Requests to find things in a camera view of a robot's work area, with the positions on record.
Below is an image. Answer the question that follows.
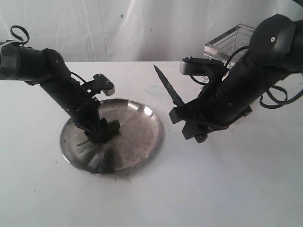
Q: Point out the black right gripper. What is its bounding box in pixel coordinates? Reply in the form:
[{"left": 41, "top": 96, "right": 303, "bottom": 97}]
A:
[{"left": 169, "top": 85, "right": 252, "bottom": 143}]

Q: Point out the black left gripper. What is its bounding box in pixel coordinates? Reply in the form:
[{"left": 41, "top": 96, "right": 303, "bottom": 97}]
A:
[{"left": 67, "top": 91, "right": 109, "bottom": 143}]

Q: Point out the green cucumber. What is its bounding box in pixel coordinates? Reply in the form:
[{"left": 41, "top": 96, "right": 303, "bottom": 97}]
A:
[{"left": 77, "top": 118, "right": 121, "bottom": 147}]

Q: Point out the black handled serrated knife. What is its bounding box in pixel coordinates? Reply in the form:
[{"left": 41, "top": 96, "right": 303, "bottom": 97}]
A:
[{"left": 154, "top": 65, "right": 185, "bottom": 106}]

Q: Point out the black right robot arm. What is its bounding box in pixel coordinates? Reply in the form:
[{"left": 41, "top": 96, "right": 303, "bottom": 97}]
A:
[{"left": 169, "top": 14, "right": 303, "bottom": 143}]

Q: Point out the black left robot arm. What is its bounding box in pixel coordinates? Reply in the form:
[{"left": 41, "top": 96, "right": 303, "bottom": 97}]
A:
[{"left": 0, "top": 44, "right": 114, "bottom": 143}]

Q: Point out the round steel plate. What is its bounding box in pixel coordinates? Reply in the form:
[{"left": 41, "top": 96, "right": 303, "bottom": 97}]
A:
[{"left": 60, "top": 98, "right": 164, "bottom": 175}]

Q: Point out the white backdrop curtain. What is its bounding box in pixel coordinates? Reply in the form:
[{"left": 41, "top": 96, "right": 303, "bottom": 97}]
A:
[{"left": 0, "top": 0, "right": 303, "bottom": 61}]

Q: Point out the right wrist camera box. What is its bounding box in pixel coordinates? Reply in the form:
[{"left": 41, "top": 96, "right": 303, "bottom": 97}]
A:
[{"left": 179, "top": 57, "right": 224, "bottom": 76}]

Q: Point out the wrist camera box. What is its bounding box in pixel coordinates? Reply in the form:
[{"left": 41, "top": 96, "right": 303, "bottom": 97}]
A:
[
  {"left": 179, "top": 57, "right": 224, "bottom": 76},
  {"left": 93, "top": 74, "right": 115, "bottom": 96}
]

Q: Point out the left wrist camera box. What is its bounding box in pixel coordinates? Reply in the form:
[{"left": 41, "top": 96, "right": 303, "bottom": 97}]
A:
[{"left": 93, "top": 74, "right": 115, "bottom": 96}]

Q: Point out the wire metal utensil holder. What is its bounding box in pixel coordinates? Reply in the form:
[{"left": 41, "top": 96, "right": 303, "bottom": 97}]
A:
[{"left": 204, "top": 24, "right": 255, "bottom": 63}]

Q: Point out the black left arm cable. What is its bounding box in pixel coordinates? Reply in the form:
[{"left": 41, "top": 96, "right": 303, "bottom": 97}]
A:
[{"left": 0, "top": 25, "right": 30, "bottom": 48}]

